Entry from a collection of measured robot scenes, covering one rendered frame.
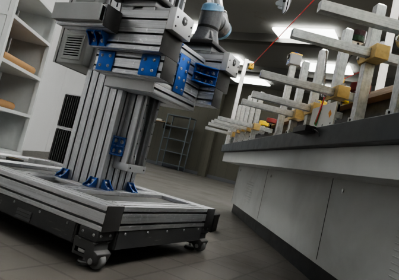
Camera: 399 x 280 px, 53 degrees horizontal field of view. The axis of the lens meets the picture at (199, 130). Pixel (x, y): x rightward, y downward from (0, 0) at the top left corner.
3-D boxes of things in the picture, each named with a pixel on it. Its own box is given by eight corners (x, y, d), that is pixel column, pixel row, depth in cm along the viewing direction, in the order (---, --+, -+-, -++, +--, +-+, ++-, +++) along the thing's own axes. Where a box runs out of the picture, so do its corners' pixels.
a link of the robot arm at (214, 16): (193, 22, 208) (199, -3, 209) (202, 32, 220) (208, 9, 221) (214, 24, 203) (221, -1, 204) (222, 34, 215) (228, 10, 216)
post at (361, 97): (351, 131, 139) (378, 1, 143) (347, 132, 143) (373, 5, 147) (360, 134, 140) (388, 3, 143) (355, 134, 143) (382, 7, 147)
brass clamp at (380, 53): (372, 56, 134) (375, 41, 134) (354, 65, 147) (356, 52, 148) (390, 60, 134) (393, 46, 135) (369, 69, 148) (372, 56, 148)
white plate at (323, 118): (331, 125, 156) (336, 101, 157) (307, 129, 182) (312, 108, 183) (332, 126, 156) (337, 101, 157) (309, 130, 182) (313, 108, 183)
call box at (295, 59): (288, 63, 242) (291, 51, 242) (285, 66, 249) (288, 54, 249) (300, 66, 242) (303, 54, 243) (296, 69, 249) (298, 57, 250)
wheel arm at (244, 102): (241, 105, 209) (243, 97, 209) (240, 106, 212) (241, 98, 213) (320, 125, 212) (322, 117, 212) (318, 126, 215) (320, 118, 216)
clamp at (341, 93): (336, 96, 158) (339, 83, 159) (323, 101, 172) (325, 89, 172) (350, 99, 159) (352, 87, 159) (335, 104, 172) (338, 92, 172)
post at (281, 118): (274, 136, 240) (290, 63, 243) (272, 136, 244) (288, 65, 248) (281, 137, 240) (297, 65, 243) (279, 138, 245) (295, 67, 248)
